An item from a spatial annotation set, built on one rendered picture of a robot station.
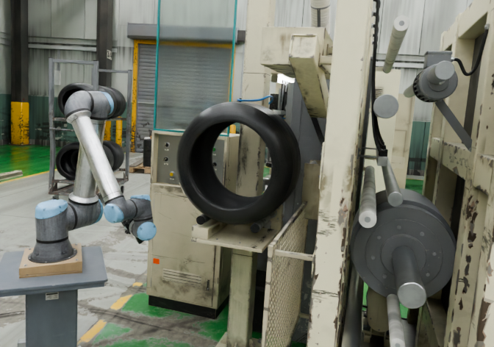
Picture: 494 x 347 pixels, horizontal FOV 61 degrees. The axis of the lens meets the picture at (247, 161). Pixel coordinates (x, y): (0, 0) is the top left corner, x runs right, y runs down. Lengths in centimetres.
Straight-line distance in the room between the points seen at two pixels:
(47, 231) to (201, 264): 111
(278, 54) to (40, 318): 170
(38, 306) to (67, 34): 1130
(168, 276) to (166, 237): 29
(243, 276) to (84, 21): 1117
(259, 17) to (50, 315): 187
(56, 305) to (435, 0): 1110
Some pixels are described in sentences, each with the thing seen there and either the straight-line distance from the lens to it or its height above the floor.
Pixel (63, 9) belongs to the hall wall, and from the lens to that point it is 1338.
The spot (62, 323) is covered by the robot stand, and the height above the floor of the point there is 34.
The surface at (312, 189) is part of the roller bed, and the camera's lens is 221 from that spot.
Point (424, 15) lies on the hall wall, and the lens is 1194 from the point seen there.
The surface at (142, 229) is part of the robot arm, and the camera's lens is 204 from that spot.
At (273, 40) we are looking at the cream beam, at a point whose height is 173.
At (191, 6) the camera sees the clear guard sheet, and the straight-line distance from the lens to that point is 291.
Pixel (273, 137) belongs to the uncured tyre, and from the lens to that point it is 189.
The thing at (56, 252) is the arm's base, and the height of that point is 70.
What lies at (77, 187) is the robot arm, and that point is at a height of 100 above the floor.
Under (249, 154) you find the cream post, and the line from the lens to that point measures 233.
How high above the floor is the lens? 147
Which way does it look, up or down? 7 degrees down
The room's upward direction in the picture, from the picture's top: 4 degrees clockwise
